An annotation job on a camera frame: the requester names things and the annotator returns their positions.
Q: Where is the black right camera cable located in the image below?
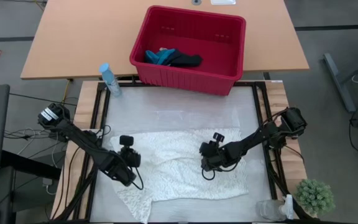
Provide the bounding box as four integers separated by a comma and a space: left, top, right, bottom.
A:
201, 167, 218, 182

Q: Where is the clear spray bottle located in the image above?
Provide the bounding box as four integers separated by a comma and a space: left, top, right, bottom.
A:
255, 194, 300, 222

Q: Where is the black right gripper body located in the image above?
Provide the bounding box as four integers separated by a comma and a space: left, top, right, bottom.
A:
199, 133, 229, 172

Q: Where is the grey metal desk leg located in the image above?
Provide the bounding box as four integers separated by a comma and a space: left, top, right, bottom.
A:
323, 52, 358, 114

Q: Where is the yellow cable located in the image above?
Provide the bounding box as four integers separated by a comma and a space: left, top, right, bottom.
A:
60, 79, 73, 123

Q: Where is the white lace shirt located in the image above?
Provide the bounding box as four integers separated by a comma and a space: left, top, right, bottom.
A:
109, 128, 250, 224

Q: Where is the light brown wooden desk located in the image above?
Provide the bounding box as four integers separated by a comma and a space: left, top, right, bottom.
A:
20, 0, 310, 81

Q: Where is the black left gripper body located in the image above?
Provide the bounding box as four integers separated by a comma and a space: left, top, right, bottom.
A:
119, 135, 142, 169

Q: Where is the black aluminium table frame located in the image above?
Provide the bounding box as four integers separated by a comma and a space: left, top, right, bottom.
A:
50, 80, 323, 224

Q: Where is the red plastic laundry bin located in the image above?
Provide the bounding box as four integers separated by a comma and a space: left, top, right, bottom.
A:
129, 5, 247, 96

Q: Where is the black furniture base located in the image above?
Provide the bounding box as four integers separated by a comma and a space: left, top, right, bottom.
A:
0, 150, 62, 224

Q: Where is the black left camera cable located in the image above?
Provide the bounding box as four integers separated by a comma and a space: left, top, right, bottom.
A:
133, 166, 145, 191

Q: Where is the blue-capped clear water bottle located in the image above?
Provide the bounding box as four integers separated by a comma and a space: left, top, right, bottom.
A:
99, 63, 123, 98

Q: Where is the small green potted plant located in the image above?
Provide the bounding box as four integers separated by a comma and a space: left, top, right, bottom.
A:
293, 178, 336, 218

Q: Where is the black camera cable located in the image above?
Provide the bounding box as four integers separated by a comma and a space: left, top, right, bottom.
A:
201, 167, 218, 182
133, 166, 145, 191

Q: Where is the white power adapter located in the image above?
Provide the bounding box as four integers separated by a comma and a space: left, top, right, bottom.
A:
41, 177, 57, 196

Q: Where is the teal garment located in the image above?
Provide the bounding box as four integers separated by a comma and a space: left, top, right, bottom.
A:
144, 48, 177, 67

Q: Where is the black garment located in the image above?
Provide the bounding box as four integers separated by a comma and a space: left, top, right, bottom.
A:
165, 49, 203, 68

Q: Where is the white card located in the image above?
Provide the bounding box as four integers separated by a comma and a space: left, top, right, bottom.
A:
210, 0, 237, 6

